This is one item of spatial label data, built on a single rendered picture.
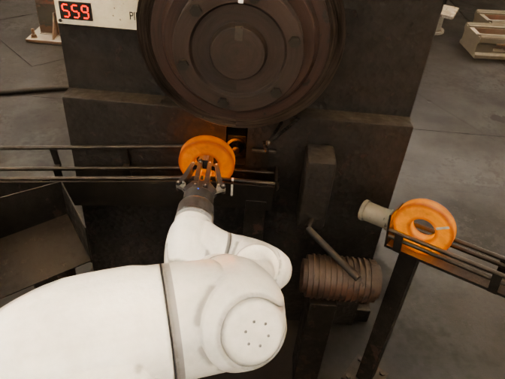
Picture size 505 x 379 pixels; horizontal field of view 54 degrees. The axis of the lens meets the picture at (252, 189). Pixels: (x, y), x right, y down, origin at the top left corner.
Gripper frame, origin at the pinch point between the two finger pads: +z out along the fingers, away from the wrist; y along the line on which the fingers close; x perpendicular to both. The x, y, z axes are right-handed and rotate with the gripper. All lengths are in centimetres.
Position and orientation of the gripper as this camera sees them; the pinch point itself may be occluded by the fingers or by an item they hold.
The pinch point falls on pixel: (207, 156)
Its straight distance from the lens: 137.5
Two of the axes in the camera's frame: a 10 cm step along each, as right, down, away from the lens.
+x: 0.7, -7.5, -6.5
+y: 10.0, 0.8, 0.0
